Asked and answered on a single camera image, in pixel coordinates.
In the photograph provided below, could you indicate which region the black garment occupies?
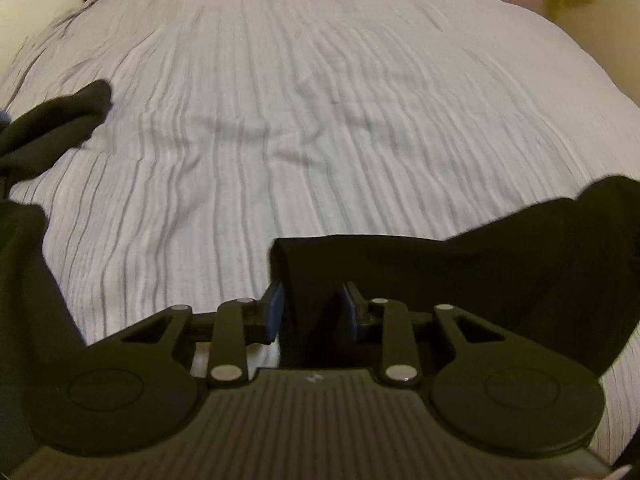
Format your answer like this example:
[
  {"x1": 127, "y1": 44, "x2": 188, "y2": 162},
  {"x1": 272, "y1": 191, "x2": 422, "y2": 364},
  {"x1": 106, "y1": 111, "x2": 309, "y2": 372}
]
[{"x1": 269, "y1": 176, "x2": 639, "y2": 375}]

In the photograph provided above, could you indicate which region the black clothes pile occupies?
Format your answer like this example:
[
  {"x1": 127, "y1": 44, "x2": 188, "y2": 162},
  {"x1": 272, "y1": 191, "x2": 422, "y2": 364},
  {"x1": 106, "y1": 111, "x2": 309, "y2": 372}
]
[{"x1": 1, "y1": 79, "x2": 112, "y2": 477}]

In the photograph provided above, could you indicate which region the striped white bedspread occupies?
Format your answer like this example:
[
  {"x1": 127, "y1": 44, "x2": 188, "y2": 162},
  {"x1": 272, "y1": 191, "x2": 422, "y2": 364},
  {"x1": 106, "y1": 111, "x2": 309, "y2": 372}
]
[{"x1": 0, "y1": 0, "x2": 640, "y2": 466}]

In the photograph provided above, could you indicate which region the white bolster pillow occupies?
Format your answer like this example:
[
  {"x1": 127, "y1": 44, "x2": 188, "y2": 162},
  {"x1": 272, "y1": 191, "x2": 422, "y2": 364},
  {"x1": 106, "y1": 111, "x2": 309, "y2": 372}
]
[{"x1": 0, "y1": 0, "x2": 84, "y2": 73}]

